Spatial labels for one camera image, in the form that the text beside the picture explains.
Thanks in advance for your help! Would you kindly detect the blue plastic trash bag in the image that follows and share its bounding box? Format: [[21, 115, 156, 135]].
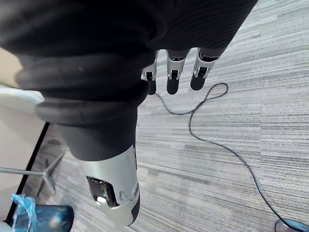
[[11, 194, 39, 232]]

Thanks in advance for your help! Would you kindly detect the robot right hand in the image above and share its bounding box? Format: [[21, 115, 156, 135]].
[[0, 0, 259, 227]]

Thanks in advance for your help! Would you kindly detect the white sofa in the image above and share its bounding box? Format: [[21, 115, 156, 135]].
[[0, 47, 50, 222]]

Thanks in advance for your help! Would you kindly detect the black floor cable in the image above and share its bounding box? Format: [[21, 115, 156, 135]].
[[154, 82, 309, 232]]

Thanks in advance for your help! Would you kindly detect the small dark trash bin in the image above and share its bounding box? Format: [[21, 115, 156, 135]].
[[14, 204, 74, 232]]

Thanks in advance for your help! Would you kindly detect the metal table leg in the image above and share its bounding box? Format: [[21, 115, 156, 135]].
[[0, 151, 66, 194]]

